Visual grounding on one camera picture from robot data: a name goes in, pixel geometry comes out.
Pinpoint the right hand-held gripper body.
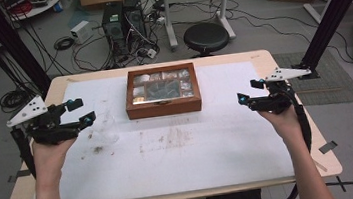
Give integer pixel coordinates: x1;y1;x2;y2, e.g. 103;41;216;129
245;63;317;118

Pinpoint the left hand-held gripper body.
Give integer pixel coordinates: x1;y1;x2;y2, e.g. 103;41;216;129
3;91;82;151

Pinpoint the clear glass cup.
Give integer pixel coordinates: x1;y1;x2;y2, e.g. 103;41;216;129
96;107;122;146

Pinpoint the wooden tea box glass lid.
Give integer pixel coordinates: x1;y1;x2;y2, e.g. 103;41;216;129
121;61;204;121

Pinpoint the pile of dark tea leaves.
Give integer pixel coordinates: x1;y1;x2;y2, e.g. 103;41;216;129
144;78;182;102

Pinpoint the person's right hand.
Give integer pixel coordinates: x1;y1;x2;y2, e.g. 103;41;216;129
257;104;305;145

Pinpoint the person's left hand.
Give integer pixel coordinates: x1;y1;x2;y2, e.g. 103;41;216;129
30;134;84;191

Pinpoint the light wooden table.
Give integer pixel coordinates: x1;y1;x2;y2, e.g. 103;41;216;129
0;41;346;199

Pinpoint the dark tape strip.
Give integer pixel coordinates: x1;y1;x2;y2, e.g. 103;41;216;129
6;168;33;184

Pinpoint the grey floor mat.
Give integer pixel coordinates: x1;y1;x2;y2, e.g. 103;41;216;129
271;44;353;112

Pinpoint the black round stool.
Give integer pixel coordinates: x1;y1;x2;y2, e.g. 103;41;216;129
181;19;233;59

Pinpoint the grey tape strip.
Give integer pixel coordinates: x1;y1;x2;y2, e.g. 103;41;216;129
317;140;340;156

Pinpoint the small white box device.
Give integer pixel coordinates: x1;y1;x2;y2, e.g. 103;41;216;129
68;19;95;46

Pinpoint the thin wooden stick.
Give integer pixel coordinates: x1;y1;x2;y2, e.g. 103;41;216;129
311;157;329;174

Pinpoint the black computer tower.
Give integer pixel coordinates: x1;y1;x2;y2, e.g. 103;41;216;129
99;1;131;59
122;0;151;53

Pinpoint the white power adapter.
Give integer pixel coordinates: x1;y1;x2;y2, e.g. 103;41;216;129
146;47;159;60

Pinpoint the white foam mat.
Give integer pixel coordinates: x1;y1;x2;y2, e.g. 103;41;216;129
16;56;298;199

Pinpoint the round white table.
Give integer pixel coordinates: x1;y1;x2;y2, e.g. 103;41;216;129
1;0;65;23

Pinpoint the black tape cross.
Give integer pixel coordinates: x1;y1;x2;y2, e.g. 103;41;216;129
323;174;353;195

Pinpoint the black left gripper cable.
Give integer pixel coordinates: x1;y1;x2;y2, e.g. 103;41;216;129
10;121;79;199

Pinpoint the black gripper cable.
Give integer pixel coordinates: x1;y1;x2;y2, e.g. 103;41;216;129
10;121;79;199
257;79;321;199

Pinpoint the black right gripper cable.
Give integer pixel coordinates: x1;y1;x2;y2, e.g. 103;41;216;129
257;79;321;199

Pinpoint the large coiled black cable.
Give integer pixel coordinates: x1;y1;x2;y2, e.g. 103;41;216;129
0;86;35;114

